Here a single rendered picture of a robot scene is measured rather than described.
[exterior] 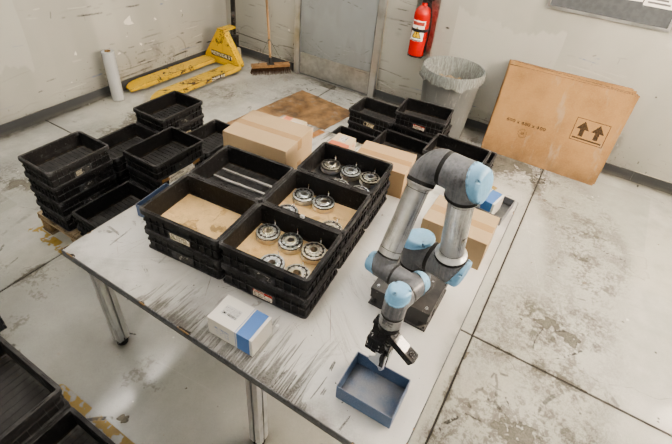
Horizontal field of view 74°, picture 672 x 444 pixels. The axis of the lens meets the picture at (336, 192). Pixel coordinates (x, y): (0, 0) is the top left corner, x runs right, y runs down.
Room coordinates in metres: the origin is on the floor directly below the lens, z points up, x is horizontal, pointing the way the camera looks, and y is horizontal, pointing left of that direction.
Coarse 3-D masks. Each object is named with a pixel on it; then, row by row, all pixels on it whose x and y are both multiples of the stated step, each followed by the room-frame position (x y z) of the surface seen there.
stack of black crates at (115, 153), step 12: (120, 132) 2.68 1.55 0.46; (132, 132) 2.76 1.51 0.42; (144, 132) 2.74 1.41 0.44; (156, 132) 2.69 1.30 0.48; (108, 144) 2.59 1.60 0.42; (120, 144) 2.66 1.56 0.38; (132, 144) 2.67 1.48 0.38; (120, 156) 2.36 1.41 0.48; (120, 168) 2.35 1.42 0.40; (120, 180) 2.33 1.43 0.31
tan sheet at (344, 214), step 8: (288, 200) 1.65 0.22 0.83; (304, 208) 1.60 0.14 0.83; (312, 208) 1.61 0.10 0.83; (336, 208) 1.62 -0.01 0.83; (344, 208) 1.63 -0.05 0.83; (312, 216) 1.55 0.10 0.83; (320, 216) 1.55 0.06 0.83; (328, 216) 1.56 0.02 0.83; (336, 216) 1.56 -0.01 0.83; (344, 216) 1.57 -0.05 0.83; (344, 224) 1.52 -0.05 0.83
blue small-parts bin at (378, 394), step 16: (352, 368) 0.88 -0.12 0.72; (368, 368) 0.89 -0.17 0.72; (384, 368) 0.86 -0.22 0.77; (352, 384) 0.83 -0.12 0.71; (368, 384) 0.83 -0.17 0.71; (384, 384) 0.84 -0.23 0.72; (400, 384) 0.84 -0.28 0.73; (352, 400) 0.75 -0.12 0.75; (368, 400) 0.78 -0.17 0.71; (384, 400) 0.78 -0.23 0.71; (400, 400) 0.75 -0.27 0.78; (368, 416) 0.73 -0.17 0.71; (384, 416) 0.70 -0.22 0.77
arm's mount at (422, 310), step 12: (432, 276) 1.27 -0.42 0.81; (372, 288) 1.19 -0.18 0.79; (384, 288) 1.19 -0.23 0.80; (432, 288) 1.21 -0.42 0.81; (444, 288) 1.22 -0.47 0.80; (372, 300) 1.20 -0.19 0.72; (420, 300) 1.15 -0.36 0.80; (432, 300) 1.15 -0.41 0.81; (408, 312) 1.12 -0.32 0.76; (420, 312) 1.09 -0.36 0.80; (432, 312) 1.14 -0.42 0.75; (420, 324) 1.10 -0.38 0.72
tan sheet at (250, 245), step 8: (248, 240) 1.36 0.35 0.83; (256, 240) 1.36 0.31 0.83; (240, 248) 1.30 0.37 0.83; (248, 248) 1.31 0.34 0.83; (256, 248) 1.31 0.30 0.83; (264, 248) 1.32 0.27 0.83; (272, 248) 1.32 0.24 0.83; (256, 256) 1.27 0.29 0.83; (288, 256) 1.29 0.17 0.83; (296, 256) 1.29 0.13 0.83; (288, 264) 1.24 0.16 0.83; (304, 264) 1.25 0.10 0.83
